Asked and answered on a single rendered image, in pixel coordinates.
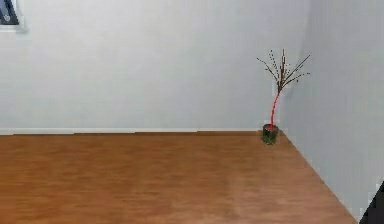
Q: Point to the black furniture corner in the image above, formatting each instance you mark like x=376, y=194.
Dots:
x=376, y=208

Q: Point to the red-stemmed twig house plant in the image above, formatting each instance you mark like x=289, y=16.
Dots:
x=270, y=134

